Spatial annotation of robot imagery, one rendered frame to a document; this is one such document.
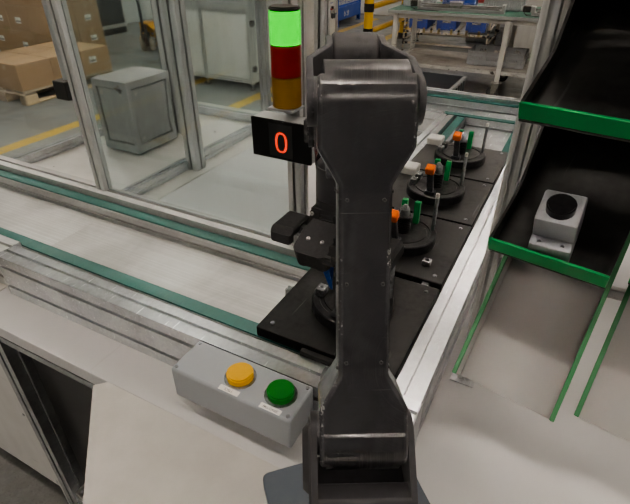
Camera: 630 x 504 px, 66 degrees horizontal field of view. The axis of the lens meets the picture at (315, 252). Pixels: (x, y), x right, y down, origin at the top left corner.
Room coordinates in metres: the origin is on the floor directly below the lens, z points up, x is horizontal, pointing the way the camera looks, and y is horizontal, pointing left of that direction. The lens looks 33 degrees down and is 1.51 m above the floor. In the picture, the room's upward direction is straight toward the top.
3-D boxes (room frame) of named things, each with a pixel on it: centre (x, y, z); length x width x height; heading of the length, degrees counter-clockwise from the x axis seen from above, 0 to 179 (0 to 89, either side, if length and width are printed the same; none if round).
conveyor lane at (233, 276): (0.81, 0.19, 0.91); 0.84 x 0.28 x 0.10; 62
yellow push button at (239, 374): (0.50, 0.11, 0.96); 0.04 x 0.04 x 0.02
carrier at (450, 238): (0.88, -0.18, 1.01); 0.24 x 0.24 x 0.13; 62
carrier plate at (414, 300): (0.65, -0.06, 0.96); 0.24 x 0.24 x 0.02; 62
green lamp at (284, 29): (0.85, 0.05, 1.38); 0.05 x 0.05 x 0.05
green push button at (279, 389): (0.47, 0.05, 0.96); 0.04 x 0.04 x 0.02
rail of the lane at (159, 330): (0.65, 0.25, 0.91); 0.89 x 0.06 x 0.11; 62
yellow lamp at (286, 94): (0.85, 0.05, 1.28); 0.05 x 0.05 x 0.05
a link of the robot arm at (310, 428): (0.24, -0.03, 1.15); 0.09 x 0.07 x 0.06; 91
